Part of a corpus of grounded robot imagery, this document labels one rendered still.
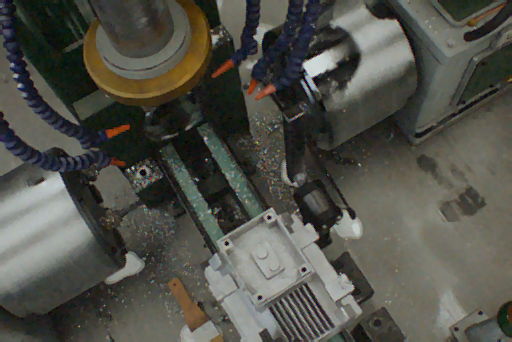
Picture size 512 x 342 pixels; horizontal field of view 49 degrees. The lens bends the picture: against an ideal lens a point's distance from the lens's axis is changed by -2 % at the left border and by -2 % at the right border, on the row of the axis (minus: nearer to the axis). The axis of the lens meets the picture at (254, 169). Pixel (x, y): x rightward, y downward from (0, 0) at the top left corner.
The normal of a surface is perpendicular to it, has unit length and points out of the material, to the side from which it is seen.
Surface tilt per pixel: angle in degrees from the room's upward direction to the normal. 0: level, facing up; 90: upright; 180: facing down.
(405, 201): 0
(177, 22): 0
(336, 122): 66
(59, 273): 58
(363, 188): 0
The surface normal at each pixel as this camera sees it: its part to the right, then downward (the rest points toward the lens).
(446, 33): -0.07, -0.37
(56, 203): 0.04, -0.18
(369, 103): 0.43, 0.56
